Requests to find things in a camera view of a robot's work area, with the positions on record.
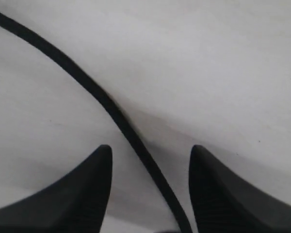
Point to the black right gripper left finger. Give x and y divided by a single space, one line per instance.
76 203

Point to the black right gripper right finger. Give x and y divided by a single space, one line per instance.
223 202

